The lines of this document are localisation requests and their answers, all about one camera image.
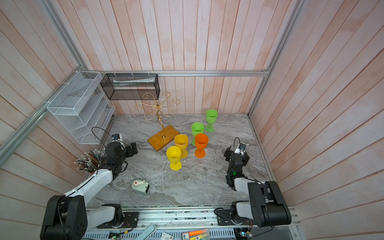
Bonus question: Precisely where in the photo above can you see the gold rack with wooden base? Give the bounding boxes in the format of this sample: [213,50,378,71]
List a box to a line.
[134,91,181,151]

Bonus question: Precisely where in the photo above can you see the orange wine glass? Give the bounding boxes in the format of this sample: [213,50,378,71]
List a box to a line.
[195,134,209,159]

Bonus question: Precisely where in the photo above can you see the green wine glass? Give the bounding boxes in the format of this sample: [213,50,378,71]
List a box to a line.
[191,122,205,146]
[205,109,219,133]

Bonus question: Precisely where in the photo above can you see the yellow wine glass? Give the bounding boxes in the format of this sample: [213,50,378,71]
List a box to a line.
[174,134,189,159]
[166,146,182,171]

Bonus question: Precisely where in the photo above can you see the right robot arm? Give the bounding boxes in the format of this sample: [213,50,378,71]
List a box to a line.
[224,144,292,227]

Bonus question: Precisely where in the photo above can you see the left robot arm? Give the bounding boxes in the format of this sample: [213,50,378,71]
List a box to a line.
[40,141,138,240]

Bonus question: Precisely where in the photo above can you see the red pencil cup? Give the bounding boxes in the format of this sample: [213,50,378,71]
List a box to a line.
[74,150,105,173]

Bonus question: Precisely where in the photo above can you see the black mesh basket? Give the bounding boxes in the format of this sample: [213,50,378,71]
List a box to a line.
[101,73,160,100]

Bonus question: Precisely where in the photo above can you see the box of coloured items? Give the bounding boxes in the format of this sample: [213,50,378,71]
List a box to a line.
[181,229,211,240]

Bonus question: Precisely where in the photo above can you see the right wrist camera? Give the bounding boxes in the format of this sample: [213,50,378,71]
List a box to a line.
[234,142,247,156]

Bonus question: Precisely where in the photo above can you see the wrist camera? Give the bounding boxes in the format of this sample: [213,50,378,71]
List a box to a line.
[234,142,247,156]
[112,134,125,148]

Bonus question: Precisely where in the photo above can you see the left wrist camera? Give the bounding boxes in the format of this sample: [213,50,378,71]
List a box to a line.
[112,134,125,148]

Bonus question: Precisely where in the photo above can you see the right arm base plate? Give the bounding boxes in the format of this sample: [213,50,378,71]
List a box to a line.
[214,208,252,226]

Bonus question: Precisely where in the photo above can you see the white wire mesh shelf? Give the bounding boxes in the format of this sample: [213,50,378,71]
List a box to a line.
[47,71,116,145]

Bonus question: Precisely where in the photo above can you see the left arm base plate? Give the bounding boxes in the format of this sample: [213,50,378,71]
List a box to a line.
[97,212,139,229]

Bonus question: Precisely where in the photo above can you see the aluminium front rail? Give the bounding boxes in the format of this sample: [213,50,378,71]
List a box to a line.
[50,205,302,232]

